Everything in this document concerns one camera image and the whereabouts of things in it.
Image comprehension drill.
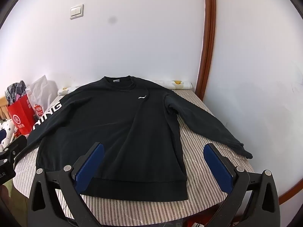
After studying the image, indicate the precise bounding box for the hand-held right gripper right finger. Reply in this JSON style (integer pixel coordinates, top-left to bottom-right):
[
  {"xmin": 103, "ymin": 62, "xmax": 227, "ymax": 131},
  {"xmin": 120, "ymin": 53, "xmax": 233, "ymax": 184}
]
[{"xmin": 203, "ymin": 143, "xmax": 281, "ymax": 227}]

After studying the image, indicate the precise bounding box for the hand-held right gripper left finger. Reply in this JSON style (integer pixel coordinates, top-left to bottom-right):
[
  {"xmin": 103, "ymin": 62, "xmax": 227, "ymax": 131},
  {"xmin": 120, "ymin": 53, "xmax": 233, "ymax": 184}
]
[{"xmin": 27, "ymin": 142, "xmax": 105, "ymax": 227}]

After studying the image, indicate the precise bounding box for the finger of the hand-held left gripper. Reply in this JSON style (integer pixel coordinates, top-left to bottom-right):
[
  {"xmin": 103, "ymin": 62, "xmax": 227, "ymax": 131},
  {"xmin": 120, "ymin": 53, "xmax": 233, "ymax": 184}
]
[{"xmin": 0, "ymin": 135, "xmax": 27, "ymax": 163}]

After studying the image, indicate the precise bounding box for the black sweatshirt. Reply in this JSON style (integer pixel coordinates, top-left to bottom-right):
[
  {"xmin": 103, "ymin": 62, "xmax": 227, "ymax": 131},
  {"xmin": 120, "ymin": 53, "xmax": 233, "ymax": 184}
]
[{"xmin": 27, "ymin": 76, "xmax": 253, "ymax": 201}]

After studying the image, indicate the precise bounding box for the white spotted cloth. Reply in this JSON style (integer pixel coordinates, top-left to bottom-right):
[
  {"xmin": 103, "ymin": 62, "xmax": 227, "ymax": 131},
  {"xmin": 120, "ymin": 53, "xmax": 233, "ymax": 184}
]
[{"xmin": 0, "ymin": 119, "xmax": 17, "ymax": 152}]

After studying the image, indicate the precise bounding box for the red paper bag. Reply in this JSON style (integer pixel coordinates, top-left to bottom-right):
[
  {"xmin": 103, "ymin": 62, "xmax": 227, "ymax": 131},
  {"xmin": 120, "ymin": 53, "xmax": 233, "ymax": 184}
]
[{"xmin": 7, "ymin": 94, "xmax": 36, "ymax": 136}]

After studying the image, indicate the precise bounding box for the striped quilt bed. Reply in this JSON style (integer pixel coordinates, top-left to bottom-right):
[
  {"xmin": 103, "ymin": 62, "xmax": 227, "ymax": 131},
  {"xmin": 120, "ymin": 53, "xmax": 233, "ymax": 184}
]
[{"xmin": 13, "ymin": 87, "xmax": 255, "ymax": 227}]

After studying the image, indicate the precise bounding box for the plaid cloth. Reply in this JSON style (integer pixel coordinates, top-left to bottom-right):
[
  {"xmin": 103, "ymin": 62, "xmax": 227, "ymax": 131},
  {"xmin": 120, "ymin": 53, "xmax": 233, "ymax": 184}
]
[{"xmin": 5, "ymin": 80, "xmax": 30, "ymax": 106}]

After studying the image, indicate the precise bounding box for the white plastic bag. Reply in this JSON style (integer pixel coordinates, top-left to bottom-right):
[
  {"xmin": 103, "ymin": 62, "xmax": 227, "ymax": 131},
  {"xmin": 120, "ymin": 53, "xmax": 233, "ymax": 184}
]
[{"xmin": 26, "ymin": 75, "xmax": 59, "ymax": 114}]

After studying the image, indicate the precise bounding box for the brown wooden trim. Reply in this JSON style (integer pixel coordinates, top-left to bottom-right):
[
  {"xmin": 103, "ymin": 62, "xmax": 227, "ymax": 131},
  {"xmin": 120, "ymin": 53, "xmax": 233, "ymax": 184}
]
[{"xmin": 277, "ymin": 130, "xmax": 303, "ymax": 205}]

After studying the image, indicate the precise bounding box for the white printed mat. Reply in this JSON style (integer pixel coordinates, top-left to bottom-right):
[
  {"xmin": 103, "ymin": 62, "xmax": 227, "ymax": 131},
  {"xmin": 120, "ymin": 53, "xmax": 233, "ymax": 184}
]
[{"xmin": 58, "ymin": 79, "xmax": 193, "ymax": 96}]

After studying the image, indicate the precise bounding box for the brown wooden door frame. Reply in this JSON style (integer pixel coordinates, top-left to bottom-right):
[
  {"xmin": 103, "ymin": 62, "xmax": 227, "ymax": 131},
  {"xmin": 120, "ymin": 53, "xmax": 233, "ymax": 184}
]
[{"xmin": 194, "ymin": 0, "xmax": 217, "ymax": 101}]

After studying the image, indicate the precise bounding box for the white wall light switch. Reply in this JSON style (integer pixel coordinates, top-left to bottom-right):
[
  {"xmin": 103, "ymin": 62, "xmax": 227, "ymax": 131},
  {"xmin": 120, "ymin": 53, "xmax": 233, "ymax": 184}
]
[{"xmin": 70, "ymin": 3, "xmax": 85, "ymax": 19}]

